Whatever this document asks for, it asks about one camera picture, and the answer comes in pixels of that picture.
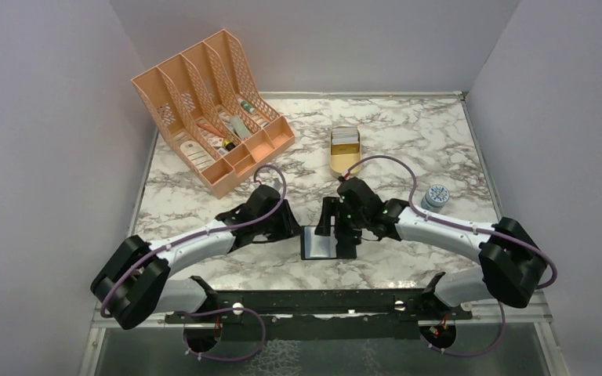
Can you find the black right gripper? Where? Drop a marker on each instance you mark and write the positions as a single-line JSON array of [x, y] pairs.
[[330, 204]]

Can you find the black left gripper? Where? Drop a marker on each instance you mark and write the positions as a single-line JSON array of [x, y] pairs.
[[289, 228]]

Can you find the black leather card holder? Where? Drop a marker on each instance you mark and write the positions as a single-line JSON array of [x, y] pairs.
[[313, 247]]

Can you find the beige oval card tray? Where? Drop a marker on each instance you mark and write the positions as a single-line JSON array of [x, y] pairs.
[[341, 157]]

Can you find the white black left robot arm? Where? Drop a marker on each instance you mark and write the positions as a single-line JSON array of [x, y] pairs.
[[131, 285]]

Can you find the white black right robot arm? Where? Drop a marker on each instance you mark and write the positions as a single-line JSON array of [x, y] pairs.
[[509, 264]]

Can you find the white credit card stack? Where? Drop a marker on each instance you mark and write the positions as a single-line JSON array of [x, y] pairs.
[[345, 136]]

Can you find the blue patterned round tin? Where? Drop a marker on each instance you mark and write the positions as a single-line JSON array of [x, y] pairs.
[[435, 198]]

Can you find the orange plastic desk organizer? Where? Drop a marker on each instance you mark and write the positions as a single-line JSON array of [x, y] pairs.
[[203, 83]]

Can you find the green white tube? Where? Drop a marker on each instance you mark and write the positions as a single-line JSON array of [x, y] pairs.
[[246, 106]]

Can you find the orange pen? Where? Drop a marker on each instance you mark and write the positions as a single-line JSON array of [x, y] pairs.
[[210, 129]]

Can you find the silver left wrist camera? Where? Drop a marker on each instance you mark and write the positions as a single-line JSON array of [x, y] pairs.
[[278, 185]]

